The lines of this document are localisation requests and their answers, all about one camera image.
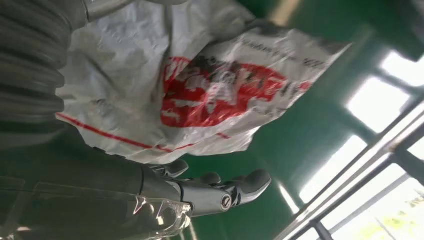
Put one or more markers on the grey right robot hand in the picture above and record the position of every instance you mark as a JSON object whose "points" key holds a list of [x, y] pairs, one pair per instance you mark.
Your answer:
{"points": [[99, 192]]}

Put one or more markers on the green conveyor belt aluminium frame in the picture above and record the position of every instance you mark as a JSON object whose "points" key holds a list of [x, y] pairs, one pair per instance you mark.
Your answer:
{"points": [[298, 149]]}

